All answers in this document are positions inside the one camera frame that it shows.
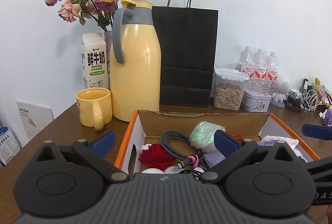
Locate purple cloth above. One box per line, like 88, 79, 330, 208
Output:
203, 150, 225, 168

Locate white round jar lid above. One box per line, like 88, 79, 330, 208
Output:
142, 168, 164, 174

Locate red artificial rose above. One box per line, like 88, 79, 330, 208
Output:
138, 144, 175, 171

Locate small white round container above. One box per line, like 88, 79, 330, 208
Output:
164, 166, 183, 174

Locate braided black usb cable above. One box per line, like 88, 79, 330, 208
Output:
159, 130, 205, 170

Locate purple tissue pack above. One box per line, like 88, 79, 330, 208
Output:
319, 108, 332, 127

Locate white plastic bag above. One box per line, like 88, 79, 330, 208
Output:
258, 135, 307, 163

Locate colourful snack packet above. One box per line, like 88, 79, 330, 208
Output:
315, 77, 331, 108

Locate yellow ceramic mug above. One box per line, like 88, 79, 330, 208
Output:
76, 88, 112, 131

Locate white tin box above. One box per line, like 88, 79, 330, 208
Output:
241, 90, 271, 112

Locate orange red cardboard box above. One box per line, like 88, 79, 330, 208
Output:
115, 110, 319, 172

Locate clear seed container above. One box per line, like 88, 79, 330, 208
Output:
213, 68, 249, 111

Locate white paper leaflet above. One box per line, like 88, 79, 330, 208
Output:
16, 101, 54, 140

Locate yellow thermos jug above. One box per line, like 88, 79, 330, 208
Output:
110, 0, 161, 122

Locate right water bottle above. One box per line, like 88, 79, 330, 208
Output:
266, 51, 279, 95

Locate water bottle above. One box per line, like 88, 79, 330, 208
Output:
266, 51, 279, 95
236, 46, 254, 76
253, 48, 267, 91

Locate blue white booklet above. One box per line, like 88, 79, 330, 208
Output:
0, 127, 21, 167

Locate middle water bottle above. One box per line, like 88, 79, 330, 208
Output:
253, 48, 267, 91

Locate left water bottle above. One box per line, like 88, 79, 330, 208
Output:
236, 46, 254, 76

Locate white milk carton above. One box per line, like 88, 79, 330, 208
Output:
81, 32, 109, 89

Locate black paper bag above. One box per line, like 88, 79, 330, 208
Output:
152, 0, 218, 107

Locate tangled chargers and cables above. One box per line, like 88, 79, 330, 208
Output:
283, 78, 325, 113

